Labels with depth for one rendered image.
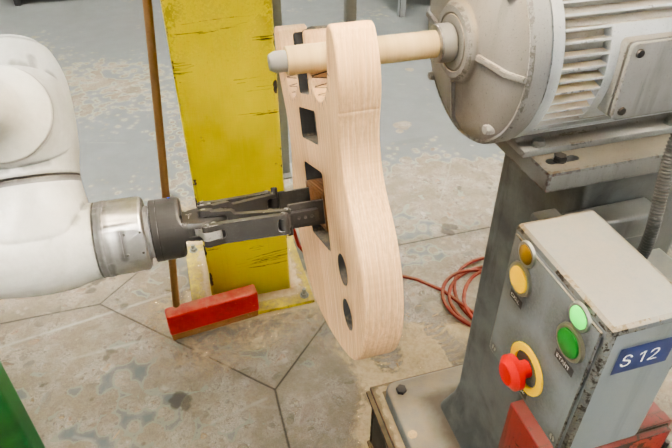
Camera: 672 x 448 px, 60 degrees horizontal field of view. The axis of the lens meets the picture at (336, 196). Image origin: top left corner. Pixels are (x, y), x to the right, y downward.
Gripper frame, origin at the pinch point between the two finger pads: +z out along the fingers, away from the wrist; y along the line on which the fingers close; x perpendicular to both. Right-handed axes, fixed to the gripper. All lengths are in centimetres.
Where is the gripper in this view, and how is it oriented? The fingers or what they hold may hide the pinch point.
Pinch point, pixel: (314, 204)
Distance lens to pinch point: 74.8
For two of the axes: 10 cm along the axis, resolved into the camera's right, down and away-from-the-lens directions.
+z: 9.6, -1.6, 2.3
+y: 2.6, 2.1, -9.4
